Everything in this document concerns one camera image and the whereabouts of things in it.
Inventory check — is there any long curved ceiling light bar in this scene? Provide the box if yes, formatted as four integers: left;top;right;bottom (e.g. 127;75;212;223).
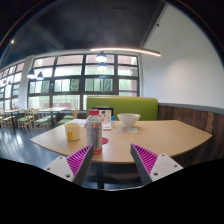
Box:
89;47;162;58

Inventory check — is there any red-capped clear drink bottle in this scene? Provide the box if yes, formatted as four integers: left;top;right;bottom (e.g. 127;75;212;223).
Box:
85;109;104;155

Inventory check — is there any white ceramic bowl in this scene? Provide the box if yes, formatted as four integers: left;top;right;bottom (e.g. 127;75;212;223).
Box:
116;112;141;128

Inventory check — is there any group of black pendant lamps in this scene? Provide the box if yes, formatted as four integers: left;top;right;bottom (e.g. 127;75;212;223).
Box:
26;50;109;81

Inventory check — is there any small white paper napkin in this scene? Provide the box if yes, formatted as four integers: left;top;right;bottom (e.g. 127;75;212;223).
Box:
114;125;138;135

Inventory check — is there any cream mug with yellow handle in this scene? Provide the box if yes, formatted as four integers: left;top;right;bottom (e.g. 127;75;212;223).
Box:
64;122;82;142

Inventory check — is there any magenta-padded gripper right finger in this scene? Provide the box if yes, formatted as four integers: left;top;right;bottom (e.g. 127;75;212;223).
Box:
130;143;184;186

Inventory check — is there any white paper sheet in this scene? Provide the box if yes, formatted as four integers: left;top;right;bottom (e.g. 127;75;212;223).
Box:
70;118;88;128

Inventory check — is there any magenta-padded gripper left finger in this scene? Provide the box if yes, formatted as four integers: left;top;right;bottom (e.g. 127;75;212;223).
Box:
44;144;95;187

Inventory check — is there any group of green-seated wooden chairs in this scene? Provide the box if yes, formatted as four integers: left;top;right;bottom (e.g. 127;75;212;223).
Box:
0;108;79;135

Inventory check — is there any black-framed tablet display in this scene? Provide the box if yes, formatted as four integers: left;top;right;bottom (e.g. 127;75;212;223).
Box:
90;106;114;130

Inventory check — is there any green upholstered bench seat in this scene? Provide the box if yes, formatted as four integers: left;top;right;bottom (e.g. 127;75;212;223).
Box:
86;96;159;122

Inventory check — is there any wooden dining table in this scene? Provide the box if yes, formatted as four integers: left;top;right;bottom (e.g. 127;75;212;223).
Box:
37;106;70;127
2;108;22;134

